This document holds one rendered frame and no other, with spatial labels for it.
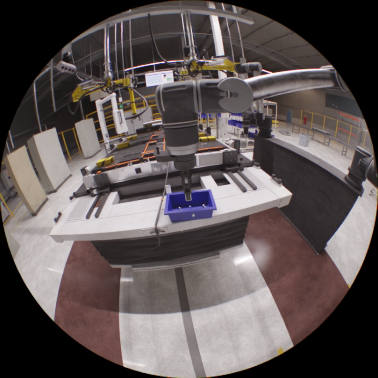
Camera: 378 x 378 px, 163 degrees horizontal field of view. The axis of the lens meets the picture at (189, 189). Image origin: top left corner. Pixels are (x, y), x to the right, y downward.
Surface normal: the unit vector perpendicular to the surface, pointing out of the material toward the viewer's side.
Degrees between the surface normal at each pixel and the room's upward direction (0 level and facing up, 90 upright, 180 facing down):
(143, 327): 0
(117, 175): 90
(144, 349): 0
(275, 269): 0
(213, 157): 90
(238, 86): 90
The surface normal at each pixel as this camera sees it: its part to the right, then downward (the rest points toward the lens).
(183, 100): -0.07, 0.74
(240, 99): -0.09, 0.57
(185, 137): 0.29, 0.52
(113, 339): -0.09, -0.82
